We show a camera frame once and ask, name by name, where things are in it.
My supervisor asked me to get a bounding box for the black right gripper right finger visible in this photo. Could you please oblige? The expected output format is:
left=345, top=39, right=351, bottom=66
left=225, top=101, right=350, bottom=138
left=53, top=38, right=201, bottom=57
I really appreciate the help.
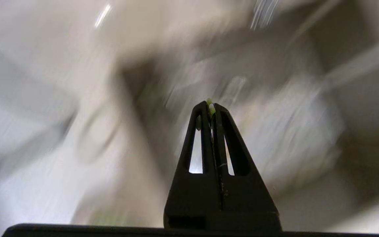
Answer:
left=213, top=104, right=282, bottom=231

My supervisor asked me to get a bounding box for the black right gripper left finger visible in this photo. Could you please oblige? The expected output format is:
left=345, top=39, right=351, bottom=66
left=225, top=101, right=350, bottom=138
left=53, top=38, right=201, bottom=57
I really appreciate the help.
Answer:
left=164, top=101, right=223, bottom=230

